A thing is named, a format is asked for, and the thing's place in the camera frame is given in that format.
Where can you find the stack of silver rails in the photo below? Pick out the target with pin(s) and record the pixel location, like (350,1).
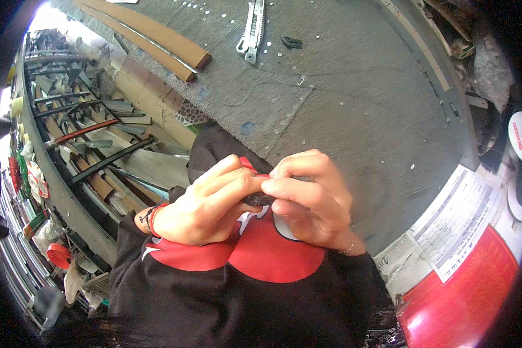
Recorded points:
(19,261)

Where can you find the grey felt table mat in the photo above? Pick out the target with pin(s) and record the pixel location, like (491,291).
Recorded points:
(365,108)

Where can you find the red plastic folder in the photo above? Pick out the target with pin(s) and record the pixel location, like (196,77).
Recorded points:
(461,300)

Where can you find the small black plastic part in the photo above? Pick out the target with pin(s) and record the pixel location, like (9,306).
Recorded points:
(257,199)

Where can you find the person's left fingers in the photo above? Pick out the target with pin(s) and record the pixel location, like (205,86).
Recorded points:
(230,180)

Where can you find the silver metal hand tool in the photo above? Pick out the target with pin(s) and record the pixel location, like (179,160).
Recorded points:
(253,30)

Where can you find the heap of coloured bags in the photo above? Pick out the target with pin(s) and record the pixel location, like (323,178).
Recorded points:
(30,174)

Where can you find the small black plastic clip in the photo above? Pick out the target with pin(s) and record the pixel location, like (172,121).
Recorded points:
(292,42)

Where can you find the person's right fingers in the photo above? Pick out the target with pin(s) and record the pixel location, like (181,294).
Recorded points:
(291,187)

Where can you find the pile of black metal parts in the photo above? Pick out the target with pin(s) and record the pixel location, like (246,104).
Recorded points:
(385,335)

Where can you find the honeycomb patterned sheet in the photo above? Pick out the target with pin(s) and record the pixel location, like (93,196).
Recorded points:
(190,114)

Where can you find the long wooden slat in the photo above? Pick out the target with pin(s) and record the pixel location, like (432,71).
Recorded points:
(150,51)
(165,32)

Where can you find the cluttered side shelf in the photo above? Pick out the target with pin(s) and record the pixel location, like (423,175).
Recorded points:
(454,26)

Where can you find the printed paper form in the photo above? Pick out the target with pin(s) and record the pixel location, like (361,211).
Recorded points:
(454,222)

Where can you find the person's body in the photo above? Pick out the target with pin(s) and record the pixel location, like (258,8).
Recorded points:
(243,300)

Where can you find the person's right hand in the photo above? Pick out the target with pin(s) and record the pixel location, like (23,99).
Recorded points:
(326,209)

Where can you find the person's left hand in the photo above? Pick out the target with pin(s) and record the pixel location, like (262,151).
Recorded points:
(187,217)

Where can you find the crumpled clear plastic bag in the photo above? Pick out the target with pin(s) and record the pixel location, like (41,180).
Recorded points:
(493,72)

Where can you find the thin metal rod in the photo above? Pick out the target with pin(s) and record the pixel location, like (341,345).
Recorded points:
(156,42)

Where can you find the plain white roll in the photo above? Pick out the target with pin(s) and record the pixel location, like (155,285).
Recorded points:
(520,209)

